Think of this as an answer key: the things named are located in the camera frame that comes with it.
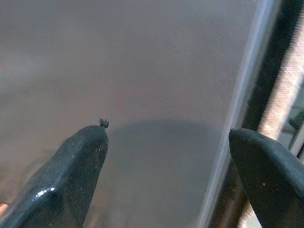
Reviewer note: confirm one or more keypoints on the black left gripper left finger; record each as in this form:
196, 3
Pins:
66, 171

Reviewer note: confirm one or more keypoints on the wooden slatted pallet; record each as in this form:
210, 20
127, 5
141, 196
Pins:
286, 83

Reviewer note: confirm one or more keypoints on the grey fridge door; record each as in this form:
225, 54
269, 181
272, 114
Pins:
118, 59

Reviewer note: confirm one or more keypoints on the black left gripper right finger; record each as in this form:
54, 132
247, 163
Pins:
273, 180

